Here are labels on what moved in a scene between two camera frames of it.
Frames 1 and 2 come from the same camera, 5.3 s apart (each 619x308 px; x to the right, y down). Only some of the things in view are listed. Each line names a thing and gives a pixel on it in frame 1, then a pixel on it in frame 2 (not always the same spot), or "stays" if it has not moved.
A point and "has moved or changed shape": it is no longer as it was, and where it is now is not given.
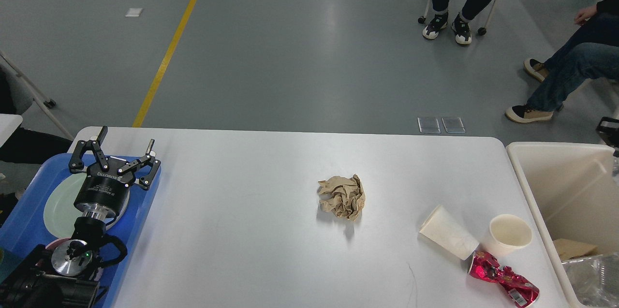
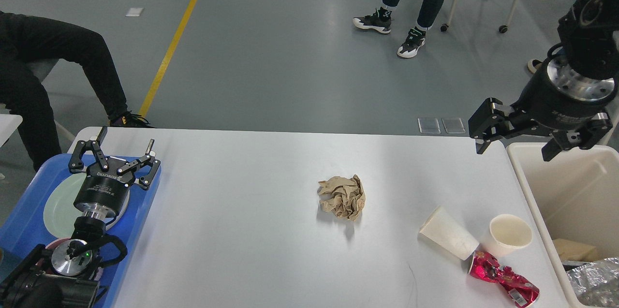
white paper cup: (506, 235) stays
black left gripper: (105, 194) stays
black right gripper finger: (609, 128) -> (487, 124)
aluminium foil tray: (596, 280) has moved or changed shape
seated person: (24, 145) -> (29, 47)
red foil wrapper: (524, 293) stays
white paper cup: (444, 228) stays
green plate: (61, 214) stays
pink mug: (55, 243) stays
